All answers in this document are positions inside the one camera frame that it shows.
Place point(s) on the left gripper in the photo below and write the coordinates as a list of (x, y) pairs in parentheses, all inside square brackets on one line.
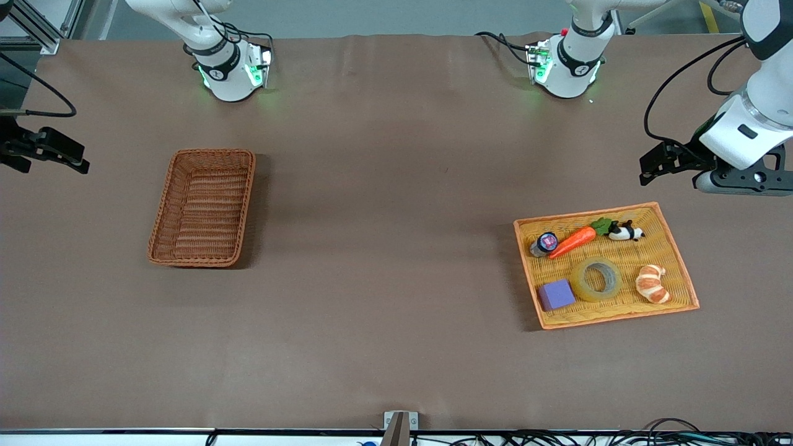
[(689, 155)]

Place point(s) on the clear yellowish tape roll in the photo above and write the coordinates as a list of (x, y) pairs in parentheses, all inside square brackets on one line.
[(579, 282)]

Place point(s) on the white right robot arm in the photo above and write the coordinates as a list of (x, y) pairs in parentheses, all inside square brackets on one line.
[(229, 74)]

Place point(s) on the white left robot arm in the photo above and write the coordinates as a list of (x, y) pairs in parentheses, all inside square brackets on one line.
[(573, 68)]

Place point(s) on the orange woven basket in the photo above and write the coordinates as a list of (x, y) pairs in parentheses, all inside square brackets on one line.
[(663, 248)]

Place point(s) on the brown wicker basket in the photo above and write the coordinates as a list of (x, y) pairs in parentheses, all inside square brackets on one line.
[(204, 210)]

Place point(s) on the black white panda toy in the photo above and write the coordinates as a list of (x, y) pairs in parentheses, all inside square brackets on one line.
[(622, 233)]

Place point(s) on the toy croissant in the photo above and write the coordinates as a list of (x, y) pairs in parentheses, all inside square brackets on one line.
[(650, 285)]

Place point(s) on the orange toy carrot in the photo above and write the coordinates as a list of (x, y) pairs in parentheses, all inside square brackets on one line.
[(573, 241)]

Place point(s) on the small jar purple lid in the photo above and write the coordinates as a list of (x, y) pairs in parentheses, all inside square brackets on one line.
[(545, 243)]

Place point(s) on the purple cube block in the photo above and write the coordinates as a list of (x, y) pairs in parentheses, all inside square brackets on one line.
[(556, 295)]

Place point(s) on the aluminium frame profile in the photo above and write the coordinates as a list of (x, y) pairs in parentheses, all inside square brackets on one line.
[(43, 40)]

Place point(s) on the metal table edge bracket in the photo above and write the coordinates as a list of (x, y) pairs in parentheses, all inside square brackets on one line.
[(399, 427)]

